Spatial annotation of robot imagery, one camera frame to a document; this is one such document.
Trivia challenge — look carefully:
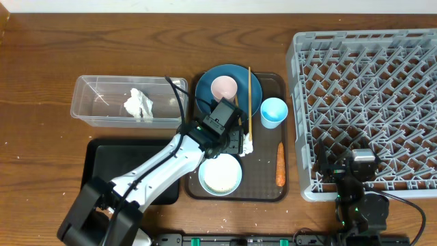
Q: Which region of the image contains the light blue plastic cup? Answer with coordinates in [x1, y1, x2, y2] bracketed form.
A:
[260, 98, 288, 129]

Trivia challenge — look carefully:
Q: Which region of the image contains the dark blue plate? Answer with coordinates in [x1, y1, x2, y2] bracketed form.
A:
[195, 64, 263, 116]

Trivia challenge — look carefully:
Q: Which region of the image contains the pink plastic cup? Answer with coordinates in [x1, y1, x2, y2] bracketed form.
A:
[210, 76, 238, 102]

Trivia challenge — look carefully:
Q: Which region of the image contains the brown plastic serving tray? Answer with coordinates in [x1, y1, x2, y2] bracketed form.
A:
[184, 72, 288, 202]

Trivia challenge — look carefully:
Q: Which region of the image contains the grey dishwasher rack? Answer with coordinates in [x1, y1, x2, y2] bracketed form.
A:
[286, 29, 436, 202]

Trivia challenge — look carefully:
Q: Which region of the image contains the left wooden chopstick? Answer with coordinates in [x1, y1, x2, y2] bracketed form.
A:
[234, 95, 242, 126]

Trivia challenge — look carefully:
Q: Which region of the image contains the white tissue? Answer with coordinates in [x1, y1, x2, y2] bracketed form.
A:
[239, 133, 253, 157]
[124, 88, 154, 119]

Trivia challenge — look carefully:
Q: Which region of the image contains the pile of white rice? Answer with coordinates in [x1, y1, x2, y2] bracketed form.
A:
[203, 154, 239, 193]

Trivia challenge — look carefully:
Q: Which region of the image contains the orange carrot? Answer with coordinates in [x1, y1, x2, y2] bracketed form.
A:
[276, 142, 286, 187]

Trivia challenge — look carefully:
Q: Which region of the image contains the clear plastic waste bin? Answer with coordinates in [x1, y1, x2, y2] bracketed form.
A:
[70, 75, 188, 128]

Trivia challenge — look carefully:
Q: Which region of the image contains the wooden chopstick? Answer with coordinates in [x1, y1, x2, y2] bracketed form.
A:
[234, 95, 242, 126]
[248, 67, 253, 143]

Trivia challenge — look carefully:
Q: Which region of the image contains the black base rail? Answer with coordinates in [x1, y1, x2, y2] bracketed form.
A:
[152, 231, 410, 246]

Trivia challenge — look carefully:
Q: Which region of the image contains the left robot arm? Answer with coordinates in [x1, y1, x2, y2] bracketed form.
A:
[57, 113, 239, 245]

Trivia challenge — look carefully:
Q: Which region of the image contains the right wooden chopstick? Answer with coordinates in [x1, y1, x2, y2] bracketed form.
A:
[248, 67, 253, 143]

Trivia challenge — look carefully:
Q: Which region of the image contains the light blue bowl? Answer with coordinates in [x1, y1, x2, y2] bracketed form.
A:
[198, 154, 242, 196]

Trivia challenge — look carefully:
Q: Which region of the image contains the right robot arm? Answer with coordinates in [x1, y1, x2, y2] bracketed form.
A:
[314, 140, 389, 245]

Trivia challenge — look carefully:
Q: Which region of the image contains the black plastic tray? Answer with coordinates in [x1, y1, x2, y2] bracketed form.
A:
[81, 139, 170, 185]

